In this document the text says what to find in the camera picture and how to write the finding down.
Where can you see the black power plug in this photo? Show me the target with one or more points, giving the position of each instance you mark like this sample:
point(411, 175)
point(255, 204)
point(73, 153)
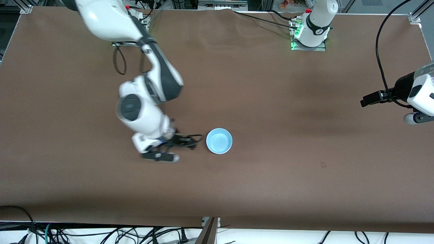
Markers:
point(183, 235)

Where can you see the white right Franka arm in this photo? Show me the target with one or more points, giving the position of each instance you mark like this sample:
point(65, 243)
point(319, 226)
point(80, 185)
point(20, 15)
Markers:
point(142, 115)

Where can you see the diagonal aluminium frame bar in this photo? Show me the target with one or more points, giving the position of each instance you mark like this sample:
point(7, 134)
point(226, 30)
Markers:
point(423, 6)

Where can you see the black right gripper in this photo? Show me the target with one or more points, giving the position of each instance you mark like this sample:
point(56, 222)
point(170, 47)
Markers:
point(177, 139)

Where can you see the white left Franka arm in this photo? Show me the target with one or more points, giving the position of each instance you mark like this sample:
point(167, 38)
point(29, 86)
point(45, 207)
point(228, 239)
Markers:
point(317, 20)

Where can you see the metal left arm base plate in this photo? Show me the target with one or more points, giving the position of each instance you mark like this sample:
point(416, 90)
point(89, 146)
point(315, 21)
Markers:
point(323, 47)

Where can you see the aluminium corner bracket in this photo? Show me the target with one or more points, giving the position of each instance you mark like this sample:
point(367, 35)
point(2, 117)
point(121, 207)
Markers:
point(414, 18)
point(26, 9)

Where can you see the orange floral item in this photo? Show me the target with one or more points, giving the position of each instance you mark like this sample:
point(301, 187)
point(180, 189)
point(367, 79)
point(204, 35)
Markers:
point(288, 3)

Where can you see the aluminium frame profile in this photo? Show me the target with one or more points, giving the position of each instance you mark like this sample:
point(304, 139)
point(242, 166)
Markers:
point(208, 232)

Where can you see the blue plastic bowl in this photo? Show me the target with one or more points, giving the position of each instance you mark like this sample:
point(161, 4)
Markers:
point(219, 140)

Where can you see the brown table cover sheet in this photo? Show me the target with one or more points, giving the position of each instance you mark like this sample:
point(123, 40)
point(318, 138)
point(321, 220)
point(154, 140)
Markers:
point(271, 101)

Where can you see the grey metal device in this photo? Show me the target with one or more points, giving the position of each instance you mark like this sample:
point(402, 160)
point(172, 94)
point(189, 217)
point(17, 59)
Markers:
point(222, 4)

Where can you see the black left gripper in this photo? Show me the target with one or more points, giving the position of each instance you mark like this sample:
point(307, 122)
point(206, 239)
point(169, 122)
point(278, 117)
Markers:
point(399, 88)

